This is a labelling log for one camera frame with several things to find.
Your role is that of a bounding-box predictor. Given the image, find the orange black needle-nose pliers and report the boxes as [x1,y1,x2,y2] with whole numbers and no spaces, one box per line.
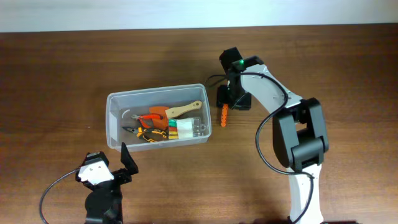
[122,126,169,142]

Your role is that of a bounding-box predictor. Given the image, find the red handled cutting pliers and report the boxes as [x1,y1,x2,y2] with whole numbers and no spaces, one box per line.
[131,114,163,129]

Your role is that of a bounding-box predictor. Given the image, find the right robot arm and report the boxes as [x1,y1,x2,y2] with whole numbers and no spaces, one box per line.
[217,47,329,223]

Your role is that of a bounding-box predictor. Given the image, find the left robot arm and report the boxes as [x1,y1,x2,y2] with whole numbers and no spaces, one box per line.
[75,143,139,224]

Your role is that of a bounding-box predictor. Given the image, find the clear screwdriver bit pack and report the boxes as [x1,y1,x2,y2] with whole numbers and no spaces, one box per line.
[168,117,207,140]

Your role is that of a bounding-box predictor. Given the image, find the clear plastic container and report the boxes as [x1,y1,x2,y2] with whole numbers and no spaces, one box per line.
[105,83,211,152]

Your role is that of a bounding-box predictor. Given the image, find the orange perforated strip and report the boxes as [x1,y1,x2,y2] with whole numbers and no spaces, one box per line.
[220,104,228,128]

